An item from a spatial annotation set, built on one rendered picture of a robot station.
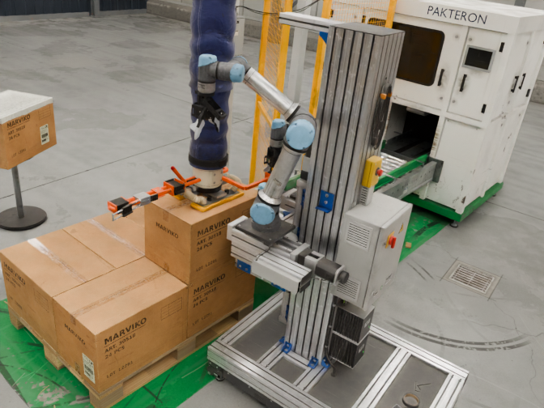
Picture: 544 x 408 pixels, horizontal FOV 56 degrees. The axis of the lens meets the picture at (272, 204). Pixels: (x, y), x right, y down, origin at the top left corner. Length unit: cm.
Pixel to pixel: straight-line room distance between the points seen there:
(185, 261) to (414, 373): 145
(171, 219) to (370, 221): 112
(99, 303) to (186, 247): 54
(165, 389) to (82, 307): 69
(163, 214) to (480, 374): 223
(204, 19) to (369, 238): 131
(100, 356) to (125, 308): 26
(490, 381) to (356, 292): 138
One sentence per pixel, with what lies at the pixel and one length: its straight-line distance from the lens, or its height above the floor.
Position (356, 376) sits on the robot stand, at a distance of 308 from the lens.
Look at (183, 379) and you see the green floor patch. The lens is 323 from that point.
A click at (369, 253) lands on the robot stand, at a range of 246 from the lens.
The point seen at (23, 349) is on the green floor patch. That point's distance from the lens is 355.
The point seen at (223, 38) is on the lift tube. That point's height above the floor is 187.
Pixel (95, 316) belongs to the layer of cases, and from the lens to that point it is 283.
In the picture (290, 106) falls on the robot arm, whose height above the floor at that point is 168.
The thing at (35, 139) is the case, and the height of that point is 75.
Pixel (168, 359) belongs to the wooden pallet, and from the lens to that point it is 332.
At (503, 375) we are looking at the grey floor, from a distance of 379.
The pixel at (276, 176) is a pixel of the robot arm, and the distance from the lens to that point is 230.
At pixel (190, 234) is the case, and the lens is 281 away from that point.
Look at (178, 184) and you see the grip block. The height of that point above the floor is 109.
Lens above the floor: 233
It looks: 27 degrees down
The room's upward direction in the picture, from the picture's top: 6 degrees clockwise
